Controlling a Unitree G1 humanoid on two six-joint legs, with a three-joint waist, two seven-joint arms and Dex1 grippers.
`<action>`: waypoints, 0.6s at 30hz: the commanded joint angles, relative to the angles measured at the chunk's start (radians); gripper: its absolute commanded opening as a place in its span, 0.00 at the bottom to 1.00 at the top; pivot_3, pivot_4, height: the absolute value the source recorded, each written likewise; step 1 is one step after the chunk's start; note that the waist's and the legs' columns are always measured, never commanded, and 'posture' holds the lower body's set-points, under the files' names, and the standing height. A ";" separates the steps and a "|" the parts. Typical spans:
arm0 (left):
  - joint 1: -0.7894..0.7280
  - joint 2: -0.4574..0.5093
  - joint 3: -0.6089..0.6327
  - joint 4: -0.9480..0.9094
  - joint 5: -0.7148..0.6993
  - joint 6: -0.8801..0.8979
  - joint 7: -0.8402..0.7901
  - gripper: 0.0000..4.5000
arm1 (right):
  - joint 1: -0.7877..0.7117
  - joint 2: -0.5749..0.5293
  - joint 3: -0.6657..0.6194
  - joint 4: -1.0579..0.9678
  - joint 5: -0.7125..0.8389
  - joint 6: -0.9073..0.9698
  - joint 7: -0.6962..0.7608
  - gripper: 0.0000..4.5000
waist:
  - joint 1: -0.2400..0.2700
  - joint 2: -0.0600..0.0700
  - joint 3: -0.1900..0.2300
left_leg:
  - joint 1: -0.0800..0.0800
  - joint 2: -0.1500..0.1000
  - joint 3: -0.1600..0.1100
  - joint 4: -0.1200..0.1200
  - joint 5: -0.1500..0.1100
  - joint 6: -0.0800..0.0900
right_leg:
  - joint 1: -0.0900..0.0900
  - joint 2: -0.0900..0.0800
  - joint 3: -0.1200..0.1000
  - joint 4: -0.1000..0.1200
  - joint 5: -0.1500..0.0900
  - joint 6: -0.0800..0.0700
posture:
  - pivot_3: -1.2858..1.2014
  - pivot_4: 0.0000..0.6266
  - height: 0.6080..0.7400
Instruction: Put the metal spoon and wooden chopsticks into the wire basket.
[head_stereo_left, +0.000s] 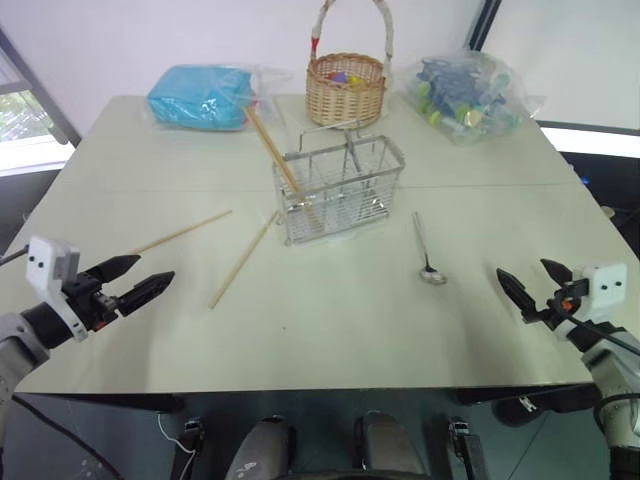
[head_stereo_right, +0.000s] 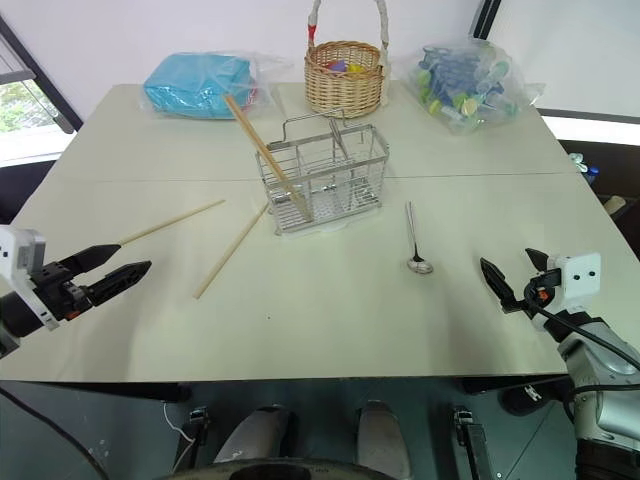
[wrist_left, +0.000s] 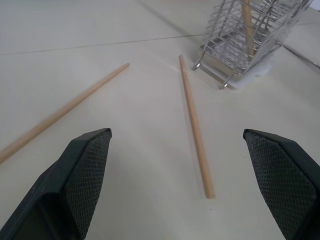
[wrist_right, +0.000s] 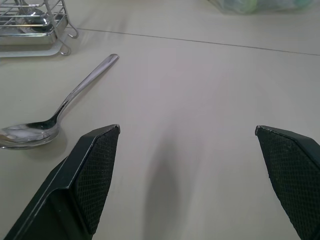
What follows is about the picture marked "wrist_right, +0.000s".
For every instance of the clear plastic bag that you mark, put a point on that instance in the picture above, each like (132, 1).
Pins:
(260, 6)

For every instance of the silver spoon in rack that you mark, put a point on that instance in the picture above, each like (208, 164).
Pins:
(35, 21)

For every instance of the silver metal spoon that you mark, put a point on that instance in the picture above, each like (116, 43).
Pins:
(37, 130)

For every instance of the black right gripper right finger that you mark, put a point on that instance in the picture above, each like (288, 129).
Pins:
(295, 170)

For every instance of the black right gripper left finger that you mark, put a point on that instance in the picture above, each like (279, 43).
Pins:
(75, 190)

